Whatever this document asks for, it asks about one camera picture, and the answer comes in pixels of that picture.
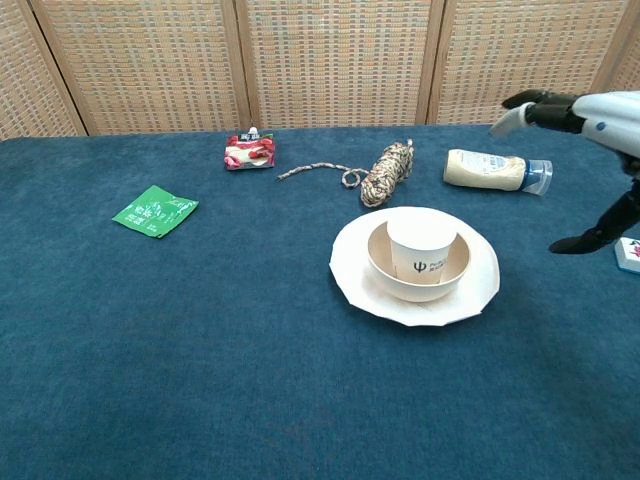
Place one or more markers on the beige paper bowl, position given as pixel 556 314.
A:
pixel 419 280

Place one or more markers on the woven folding screen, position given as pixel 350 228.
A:
pixel 320 60

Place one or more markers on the mayonnaise squeeze bottle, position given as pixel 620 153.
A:
pixel 487 170

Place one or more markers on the small white paper cup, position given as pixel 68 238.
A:
pixel 421 250

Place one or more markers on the blue table cloth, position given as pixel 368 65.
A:
pixel 200 325

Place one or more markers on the red spouted snack pouch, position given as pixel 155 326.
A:
pixel 250 151

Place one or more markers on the green sachet packet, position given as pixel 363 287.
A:
pixel 155 211

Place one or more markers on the mahjong tile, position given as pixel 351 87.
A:
pixel 629 255

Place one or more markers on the white paper plate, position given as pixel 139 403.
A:
pixel 415 305

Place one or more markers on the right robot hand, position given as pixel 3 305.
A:
pixel 605 120

